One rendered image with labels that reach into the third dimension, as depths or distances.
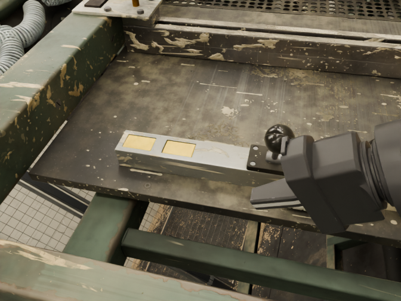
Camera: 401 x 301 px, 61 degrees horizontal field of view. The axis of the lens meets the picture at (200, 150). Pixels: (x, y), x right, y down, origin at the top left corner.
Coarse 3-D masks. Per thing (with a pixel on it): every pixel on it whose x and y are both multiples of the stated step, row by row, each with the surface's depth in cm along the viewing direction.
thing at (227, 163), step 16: (160, 144) 58; (208, 144) 57; (128, 160) 58; (144, 160) 57; (160, 160) 56; (176, 160) 55; (192, 160) 55; (208, 160) 55; (224, 160) 55; (240, 160) 55; (192, 176) 57; (208, 176) 56; (224, 176) 55; (240, 176) 54; (256, 176) 54; (272, 176) 53
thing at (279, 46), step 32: (128, 0) 83; (160, 0) 82; (128, 32) 83; (160, 32) 81; (192, 32) 79; (224, 32) 77; (256, 32) 77; (288, 32) 77; (320, 32) 76; (352, 32) 76; (288, 64) 79; (320, 64) 77; (352, 64) 75; (384, 64) 73
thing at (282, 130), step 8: (272, 128) 42; (280, 128) 42; (288, 128) 42; (264, 136) 44; (272, 136) 42; (280, 136) 42; (288, 136) 42; (272, 144) 42; (280, 144) 42; (272, 152) 50; (272, 160) 52
